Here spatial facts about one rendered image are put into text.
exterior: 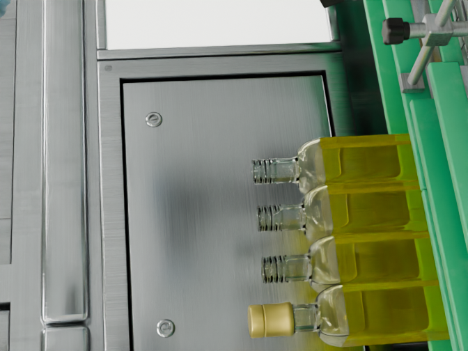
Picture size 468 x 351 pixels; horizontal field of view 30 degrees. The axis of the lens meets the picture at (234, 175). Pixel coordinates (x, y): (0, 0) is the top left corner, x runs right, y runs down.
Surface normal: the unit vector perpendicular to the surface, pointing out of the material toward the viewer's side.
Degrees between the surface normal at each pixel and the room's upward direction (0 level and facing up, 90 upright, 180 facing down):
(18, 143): 90
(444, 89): 90
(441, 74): 90
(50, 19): 90
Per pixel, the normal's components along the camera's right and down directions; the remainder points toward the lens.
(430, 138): 0.07, -0.44
